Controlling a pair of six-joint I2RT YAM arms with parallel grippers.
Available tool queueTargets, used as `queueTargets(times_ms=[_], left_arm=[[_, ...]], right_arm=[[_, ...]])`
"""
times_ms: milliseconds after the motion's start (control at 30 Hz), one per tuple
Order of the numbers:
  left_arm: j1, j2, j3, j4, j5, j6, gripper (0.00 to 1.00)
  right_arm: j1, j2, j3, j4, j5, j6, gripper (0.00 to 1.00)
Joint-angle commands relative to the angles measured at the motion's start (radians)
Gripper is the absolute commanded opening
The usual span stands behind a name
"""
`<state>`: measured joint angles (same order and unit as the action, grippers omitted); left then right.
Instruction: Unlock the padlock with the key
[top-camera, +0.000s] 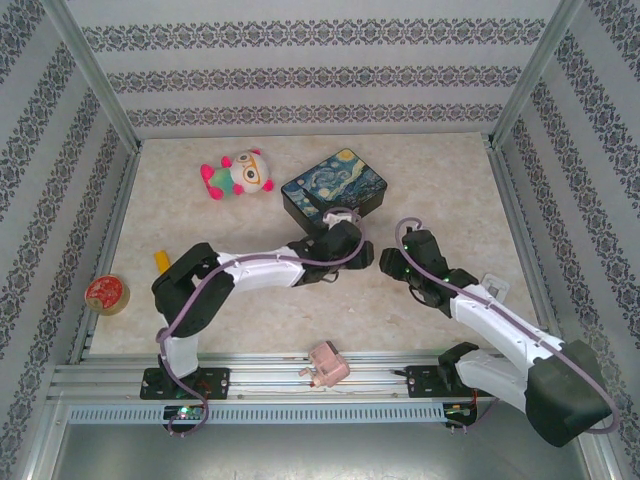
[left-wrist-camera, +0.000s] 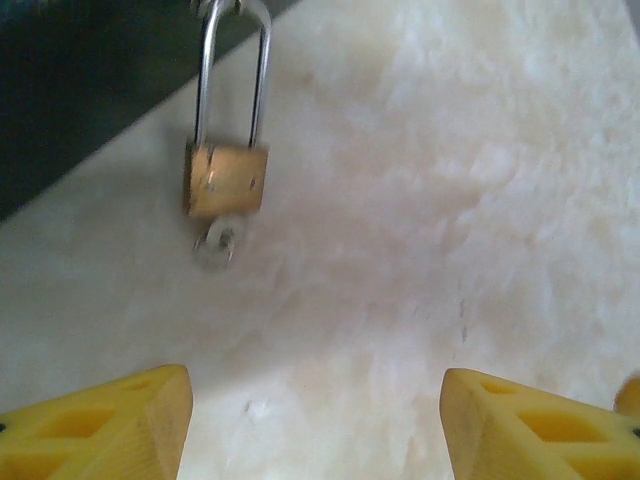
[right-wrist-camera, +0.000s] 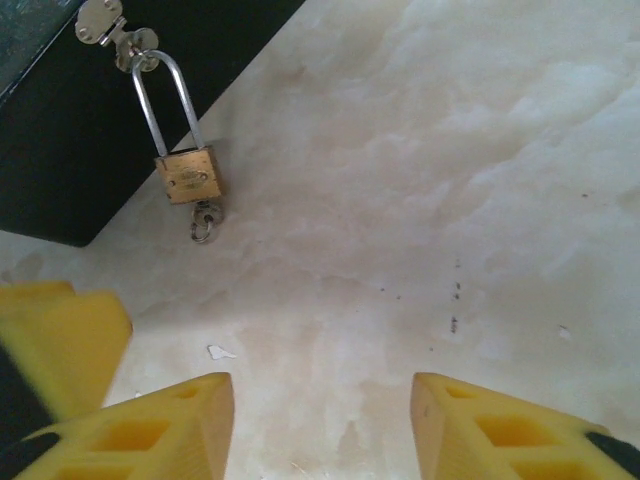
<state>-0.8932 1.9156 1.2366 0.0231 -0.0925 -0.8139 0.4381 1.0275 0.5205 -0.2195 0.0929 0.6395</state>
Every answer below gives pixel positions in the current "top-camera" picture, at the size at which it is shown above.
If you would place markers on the starry night painted box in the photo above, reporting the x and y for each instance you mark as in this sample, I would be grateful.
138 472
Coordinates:
340 175

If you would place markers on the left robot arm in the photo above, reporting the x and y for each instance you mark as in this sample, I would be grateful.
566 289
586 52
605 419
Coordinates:
265 270

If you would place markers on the white card package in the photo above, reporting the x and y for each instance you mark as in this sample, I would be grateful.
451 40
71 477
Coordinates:
497 286

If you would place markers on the pink plastic toy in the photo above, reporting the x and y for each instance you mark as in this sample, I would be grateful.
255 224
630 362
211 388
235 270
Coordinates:
327 367

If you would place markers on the white pink plush toy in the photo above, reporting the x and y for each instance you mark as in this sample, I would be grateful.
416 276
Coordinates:
245 175

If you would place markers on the small circuit board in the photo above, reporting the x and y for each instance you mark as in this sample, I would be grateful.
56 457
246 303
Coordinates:
184 413
460 411

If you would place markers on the yellow block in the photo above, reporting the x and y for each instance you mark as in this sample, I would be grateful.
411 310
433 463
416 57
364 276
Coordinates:
162 260

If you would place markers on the grey metal shelf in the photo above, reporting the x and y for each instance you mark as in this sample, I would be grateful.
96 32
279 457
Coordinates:
320 450

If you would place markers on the red tape roll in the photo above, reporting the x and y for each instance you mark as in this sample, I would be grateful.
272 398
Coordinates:
106 294

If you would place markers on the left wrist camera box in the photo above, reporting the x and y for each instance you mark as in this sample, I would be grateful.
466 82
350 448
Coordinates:
340 217

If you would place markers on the aluminium side rail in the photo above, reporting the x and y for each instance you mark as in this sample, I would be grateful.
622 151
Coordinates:
512 200
107 250

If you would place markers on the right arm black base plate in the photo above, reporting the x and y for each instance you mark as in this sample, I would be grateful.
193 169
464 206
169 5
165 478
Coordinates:
425 382

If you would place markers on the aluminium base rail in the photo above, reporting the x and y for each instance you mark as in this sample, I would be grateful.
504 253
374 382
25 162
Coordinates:
270 372

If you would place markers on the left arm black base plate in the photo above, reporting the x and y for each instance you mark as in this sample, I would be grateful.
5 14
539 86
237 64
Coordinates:
215 382

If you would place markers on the aluminium corner post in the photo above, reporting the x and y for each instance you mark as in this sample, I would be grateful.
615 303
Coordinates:
100 85
535 75

